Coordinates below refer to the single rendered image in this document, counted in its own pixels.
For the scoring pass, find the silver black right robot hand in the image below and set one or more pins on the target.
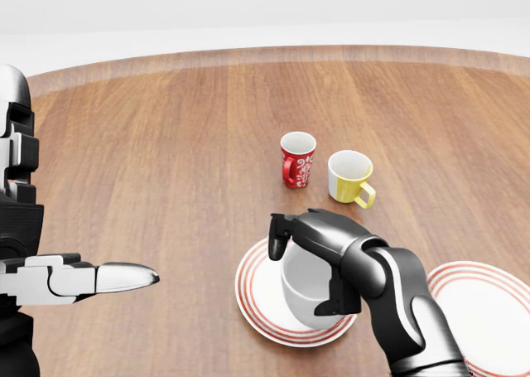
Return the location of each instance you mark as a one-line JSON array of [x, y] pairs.
[[327, 236]]

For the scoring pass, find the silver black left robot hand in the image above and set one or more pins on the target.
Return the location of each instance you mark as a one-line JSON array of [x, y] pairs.
[[20, 228]]

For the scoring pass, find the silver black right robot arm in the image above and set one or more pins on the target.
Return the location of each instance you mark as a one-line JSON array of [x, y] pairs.
[[408, 310]]

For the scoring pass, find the yellow and white mug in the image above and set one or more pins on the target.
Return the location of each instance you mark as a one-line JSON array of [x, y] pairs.
[[348, 182]]

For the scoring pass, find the red mug with white pattern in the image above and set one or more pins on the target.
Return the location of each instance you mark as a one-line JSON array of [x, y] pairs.
[[299, 167]]

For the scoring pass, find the white plate with red rings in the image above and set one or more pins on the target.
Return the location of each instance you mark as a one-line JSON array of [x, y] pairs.
[[258, 294], [492, 310]]

